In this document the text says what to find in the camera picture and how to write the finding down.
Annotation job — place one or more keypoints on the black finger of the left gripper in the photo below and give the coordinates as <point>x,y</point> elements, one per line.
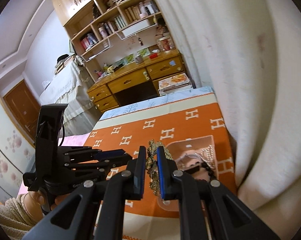
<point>110,153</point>
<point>106,164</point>

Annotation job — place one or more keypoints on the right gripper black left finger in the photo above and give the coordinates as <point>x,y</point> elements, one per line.
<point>95,210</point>

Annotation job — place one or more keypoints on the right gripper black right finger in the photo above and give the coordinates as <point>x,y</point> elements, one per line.
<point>208,209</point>

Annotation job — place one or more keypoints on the beige knit sleeve forearm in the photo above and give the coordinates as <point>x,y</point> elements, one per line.
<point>14,219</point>

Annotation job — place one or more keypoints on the pink jewelry box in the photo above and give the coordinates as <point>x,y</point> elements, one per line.
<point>196,157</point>

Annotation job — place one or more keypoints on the person's left hand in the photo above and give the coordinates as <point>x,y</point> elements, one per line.
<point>33,202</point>

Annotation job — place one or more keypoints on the orange H-pattern blanket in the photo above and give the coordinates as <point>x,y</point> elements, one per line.
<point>194,117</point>

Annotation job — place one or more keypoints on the wooden desk with drawers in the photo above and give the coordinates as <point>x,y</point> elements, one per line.
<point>135,82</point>

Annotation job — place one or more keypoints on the lace covered cabinet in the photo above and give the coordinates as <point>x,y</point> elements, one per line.
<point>69,86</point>

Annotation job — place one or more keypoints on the brown wooden door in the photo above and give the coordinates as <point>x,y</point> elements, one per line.
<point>24,107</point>

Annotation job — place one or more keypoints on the stack of magazines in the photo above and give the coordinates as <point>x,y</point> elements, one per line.
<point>174,83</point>

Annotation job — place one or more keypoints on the wooden bookshelf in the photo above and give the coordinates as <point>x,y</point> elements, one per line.
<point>92,24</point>

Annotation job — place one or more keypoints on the cream curtain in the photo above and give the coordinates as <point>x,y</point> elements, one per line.
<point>249,51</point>

